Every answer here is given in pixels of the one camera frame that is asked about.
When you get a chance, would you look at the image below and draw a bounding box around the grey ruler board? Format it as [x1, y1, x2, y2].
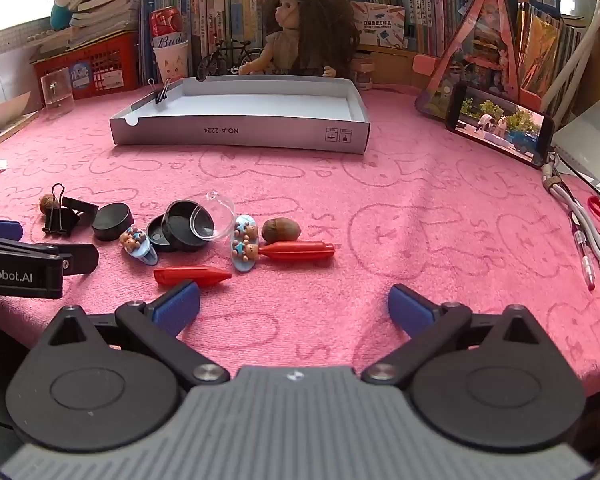
[0, 20, 53, 56]

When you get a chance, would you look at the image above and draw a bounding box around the large black binder clip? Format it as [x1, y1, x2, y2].
[42, 183, 81, 236]

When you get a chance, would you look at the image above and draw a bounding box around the white paper cup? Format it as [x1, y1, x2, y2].
[152, 37, 190, 86]

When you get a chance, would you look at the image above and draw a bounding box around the printed cardboard box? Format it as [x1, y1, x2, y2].
[352, 2, 406, 51]

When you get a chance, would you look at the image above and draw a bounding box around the small glass jar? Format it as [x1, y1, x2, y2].
[352, 57, 376, 91]

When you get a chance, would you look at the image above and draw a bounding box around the clear plastic folder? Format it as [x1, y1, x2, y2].
[552, 100, 600, 201]

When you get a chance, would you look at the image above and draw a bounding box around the clear glass mug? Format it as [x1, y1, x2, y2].
[40, 67, 76, 111]

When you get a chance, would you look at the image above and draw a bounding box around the blue and white plush toy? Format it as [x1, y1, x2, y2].
[50, 0, 88, 31]

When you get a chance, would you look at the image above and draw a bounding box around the blue bear hair clip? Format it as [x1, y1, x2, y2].
[119, 226, 160, 267]
[230, 214, 260, 273]

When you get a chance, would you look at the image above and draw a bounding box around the stack of lying books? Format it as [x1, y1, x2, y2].
[67, 0, 143, 43]

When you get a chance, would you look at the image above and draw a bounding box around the small black clip without handles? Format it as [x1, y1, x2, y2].
[61, 196, 100, 227]

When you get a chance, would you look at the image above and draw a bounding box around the white pipe frame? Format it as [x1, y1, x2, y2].
[542, 0, 600, 116]

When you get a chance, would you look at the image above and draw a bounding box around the large red plastic basket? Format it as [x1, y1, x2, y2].
[31, 30, 141, 101]

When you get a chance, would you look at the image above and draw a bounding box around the large brown nut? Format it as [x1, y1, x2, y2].
[261, 217, 301, 244]

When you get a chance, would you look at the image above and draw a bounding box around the clear plastic dome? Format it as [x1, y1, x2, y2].
[190, 191, 237, 243]

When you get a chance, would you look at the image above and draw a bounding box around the row of thin booklets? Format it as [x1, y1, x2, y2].
[517, 2, 586, 106]

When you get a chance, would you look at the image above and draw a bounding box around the white cardboard box tray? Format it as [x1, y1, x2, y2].
[109, 76, 371, 155]

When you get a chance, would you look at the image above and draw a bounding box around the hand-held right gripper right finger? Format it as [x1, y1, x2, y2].
[361, 284, 571, 387]

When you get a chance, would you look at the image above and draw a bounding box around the black smartphone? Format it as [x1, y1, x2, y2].
[445, 81, 555, 170]

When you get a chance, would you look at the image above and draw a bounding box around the pink pen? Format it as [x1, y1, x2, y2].
[570, 212, 597, 291]

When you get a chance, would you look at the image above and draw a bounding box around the brown cardboard box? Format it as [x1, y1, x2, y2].
[357, 47, 446, 88]

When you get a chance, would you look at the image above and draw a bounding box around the pink house model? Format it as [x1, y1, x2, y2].
[414, 0, 556, 116]

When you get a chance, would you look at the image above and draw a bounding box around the white cable bundle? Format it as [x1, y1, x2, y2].
[542, 152, 600, 316]

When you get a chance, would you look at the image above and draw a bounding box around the thick black round lid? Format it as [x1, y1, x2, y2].
[92, 202, 135, 241]

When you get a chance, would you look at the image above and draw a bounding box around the row of upright books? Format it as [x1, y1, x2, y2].
[140, 0, 481, 78]

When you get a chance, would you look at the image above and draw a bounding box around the red drink can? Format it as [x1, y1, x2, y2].
[149, 6, 186, 43]

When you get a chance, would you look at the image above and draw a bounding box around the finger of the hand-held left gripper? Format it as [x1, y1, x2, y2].
[0, 218, 24, 242]
[0, 233, 100, 277]

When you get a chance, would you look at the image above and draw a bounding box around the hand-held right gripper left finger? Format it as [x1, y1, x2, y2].
[30, 281, 231, 388]

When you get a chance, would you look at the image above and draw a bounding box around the black model bicycle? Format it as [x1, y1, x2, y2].
[197, 38, 263, 81]

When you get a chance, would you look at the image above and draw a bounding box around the brown-haired doll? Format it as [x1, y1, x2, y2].
[237, 0, 361, 78]

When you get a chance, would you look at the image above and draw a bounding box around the pink rabbit print blanket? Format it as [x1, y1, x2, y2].
[0, 82, 600, 391]

